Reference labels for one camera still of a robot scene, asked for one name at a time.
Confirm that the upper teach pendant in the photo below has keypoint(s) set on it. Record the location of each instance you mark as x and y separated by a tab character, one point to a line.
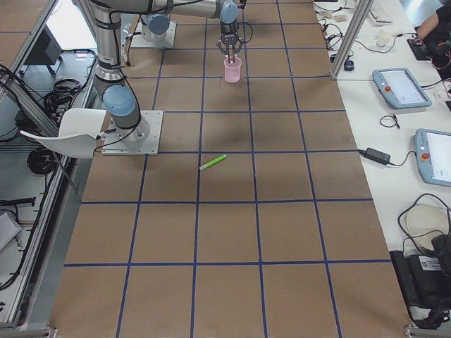
400	89

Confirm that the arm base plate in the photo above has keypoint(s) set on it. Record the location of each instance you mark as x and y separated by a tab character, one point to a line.
145	39
144	140

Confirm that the small blue device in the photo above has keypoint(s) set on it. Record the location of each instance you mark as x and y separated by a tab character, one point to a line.
349	65

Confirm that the black power brick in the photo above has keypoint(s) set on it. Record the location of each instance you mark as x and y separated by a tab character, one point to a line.
375	155

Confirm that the white chair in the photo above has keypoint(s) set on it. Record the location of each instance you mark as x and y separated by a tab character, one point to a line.
77	135

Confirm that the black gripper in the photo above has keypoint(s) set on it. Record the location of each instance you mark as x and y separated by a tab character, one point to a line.
228	36

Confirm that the aluminium frame post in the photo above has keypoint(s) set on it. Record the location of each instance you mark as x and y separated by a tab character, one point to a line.
360	12

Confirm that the teach pendant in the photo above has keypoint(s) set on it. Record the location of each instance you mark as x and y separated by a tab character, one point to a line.
400	89
433	156

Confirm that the pink mesh cup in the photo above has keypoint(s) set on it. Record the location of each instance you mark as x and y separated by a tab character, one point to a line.
232	73

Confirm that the green pen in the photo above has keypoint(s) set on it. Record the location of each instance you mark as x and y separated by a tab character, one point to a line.
212	162

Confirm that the lower teach pendant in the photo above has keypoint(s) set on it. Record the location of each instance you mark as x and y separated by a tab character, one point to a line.
433	156

